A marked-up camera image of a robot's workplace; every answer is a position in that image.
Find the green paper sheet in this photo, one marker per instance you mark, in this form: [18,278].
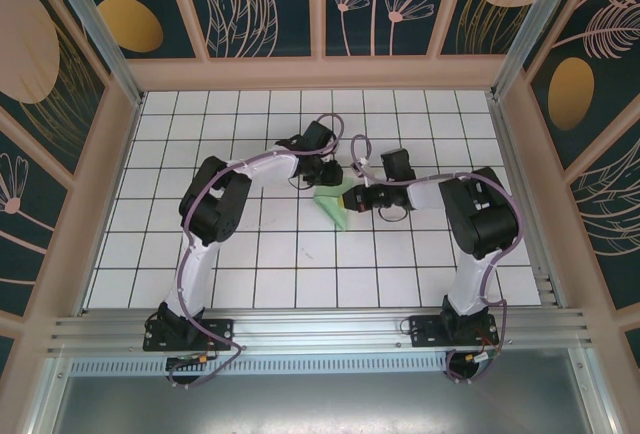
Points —
[332,206]

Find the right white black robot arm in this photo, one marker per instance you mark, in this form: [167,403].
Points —
[472,279]

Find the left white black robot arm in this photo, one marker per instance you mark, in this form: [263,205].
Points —
[192,274]

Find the grey metal sheet panel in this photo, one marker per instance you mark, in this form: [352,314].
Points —
[320,404]

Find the yellow power connector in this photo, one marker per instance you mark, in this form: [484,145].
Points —
[470,356]
[202,359]

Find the aluminium side rail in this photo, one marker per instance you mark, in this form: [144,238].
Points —
[506,144]

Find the long aluminium mounting rail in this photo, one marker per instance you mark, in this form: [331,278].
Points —
[320,329]

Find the aluminium frame post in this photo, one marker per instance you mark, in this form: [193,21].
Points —
[95,29]
[537,29]

